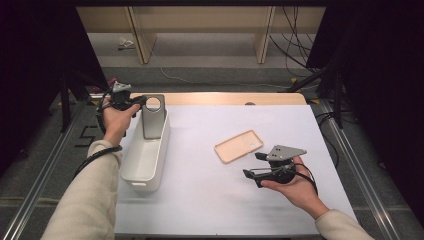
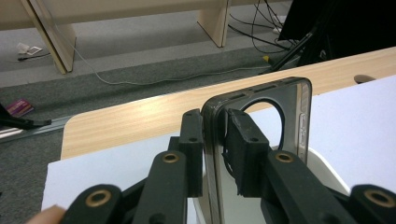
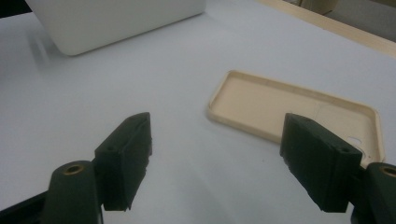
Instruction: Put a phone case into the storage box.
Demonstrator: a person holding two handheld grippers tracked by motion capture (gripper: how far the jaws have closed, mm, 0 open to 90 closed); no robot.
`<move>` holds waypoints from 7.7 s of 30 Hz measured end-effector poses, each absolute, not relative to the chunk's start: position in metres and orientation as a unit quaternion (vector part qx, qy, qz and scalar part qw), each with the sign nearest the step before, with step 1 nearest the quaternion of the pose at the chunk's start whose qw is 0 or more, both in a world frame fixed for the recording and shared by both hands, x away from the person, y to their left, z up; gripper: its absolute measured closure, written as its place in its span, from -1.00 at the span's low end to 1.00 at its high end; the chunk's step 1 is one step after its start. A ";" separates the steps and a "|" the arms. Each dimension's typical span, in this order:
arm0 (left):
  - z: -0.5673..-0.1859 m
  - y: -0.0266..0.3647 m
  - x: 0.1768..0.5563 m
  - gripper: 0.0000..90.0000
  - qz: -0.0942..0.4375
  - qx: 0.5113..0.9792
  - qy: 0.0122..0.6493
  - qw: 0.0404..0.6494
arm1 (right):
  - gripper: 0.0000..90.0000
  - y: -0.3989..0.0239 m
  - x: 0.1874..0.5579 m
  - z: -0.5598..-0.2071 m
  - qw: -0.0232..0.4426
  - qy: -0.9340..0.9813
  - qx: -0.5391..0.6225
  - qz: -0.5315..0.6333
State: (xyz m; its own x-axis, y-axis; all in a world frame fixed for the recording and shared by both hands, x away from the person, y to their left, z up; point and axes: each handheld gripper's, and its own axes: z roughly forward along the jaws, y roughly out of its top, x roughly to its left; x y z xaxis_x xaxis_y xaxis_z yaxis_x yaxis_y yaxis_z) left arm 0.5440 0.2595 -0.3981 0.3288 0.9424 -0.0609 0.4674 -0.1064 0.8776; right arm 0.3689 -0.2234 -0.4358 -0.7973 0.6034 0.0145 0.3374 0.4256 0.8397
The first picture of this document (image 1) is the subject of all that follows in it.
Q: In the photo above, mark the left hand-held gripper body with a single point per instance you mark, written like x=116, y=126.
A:
x=120, y=98

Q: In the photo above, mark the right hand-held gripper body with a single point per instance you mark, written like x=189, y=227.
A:
x=283, y=152

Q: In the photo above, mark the beige phone case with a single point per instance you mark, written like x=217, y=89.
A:
x=238, y=146

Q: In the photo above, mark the white plastic storage box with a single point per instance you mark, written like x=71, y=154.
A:
x=145, y=163

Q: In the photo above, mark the person's left hand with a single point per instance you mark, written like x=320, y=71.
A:
x=115, y=123

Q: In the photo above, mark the person's right hand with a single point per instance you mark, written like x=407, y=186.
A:
x=300, y=190

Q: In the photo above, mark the pink object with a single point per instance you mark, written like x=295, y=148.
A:
x=111, y=81

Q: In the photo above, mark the yellow tape piece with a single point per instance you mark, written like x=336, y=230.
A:
x=293, y=80
x=94, y=103
x=314, y=101

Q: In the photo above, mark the white table cover sheet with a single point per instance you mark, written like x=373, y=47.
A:
x=216, y=206

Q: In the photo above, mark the crumpled white paper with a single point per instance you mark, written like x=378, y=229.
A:
x=125, y=43

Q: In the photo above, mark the black tripod stand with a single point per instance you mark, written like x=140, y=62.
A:
x=65, y=100
x=338, y=100

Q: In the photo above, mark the black curtain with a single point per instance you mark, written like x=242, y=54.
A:
x=30, y=66
x=383, y=83

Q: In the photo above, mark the light wooden shelf unit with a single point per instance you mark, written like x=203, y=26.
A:
x=200, y=18

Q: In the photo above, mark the metal floor rail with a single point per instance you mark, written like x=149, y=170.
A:
x=360, y=173
x=33, y=193

